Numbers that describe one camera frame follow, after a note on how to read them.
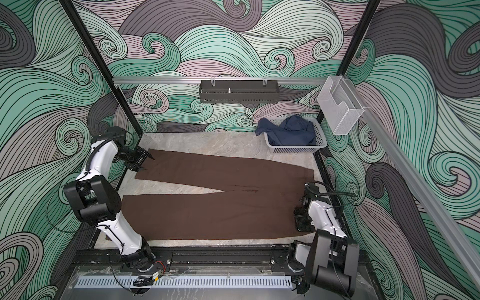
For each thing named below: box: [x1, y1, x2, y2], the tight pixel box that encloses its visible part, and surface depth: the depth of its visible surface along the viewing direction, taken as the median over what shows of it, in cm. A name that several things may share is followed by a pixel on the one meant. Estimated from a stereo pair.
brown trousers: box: [121, 149, 314, 241], surface depth 94 cm
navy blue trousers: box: [255, 115, 317, 147], surface depth 113 cm
